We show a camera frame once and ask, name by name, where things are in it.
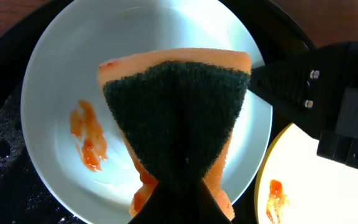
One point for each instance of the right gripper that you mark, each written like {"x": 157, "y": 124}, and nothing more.
{"x": 325, "y": 102}

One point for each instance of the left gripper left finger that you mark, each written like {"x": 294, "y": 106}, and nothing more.
{"x": 160, "y": 208}

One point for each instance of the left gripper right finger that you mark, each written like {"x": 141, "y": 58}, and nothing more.
{"x": 198, "y": 206}

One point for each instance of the green and yellow sponge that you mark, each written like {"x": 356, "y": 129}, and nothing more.
{"x": 176, "y": 110}

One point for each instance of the light blue plate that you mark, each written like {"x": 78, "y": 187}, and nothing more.
{"x": 63, "y": 69}

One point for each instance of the black round tray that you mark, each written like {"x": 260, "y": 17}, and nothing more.
{"x": 23, "y": 196}

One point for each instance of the yellow plate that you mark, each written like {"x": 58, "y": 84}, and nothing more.
{"x": 294, "y": 185}

